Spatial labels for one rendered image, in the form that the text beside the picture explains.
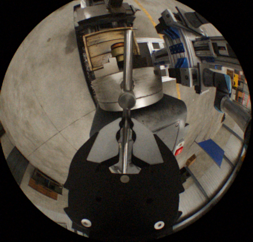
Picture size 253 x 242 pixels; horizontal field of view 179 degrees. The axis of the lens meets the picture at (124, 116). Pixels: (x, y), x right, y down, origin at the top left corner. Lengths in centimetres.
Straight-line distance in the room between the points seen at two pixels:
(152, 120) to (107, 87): 19
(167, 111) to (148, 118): 9
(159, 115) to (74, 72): 149
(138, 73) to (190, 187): 1043
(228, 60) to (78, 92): 196
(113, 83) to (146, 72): 10
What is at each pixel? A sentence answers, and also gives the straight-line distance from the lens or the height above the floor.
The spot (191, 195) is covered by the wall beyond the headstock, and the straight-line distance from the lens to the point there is 1048.
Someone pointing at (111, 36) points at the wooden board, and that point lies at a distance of 68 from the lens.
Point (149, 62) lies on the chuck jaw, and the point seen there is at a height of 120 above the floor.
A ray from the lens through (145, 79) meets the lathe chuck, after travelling 25.
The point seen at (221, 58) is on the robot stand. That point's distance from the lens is 86.
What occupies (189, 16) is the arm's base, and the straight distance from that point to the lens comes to 81.
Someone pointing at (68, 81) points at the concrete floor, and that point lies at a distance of 163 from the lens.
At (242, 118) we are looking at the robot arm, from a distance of 50.
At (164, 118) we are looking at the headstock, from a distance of 32.
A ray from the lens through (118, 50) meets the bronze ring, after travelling 37.
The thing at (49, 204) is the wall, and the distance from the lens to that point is 709.
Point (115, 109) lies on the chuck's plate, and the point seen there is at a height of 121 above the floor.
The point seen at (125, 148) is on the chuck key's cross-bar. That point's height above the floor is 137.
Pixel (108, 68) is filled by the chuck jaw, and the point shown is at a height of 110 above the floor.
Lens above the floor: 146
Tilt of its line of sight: 62 degrees down
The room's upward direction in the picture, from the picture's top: 154 degrees clockwise
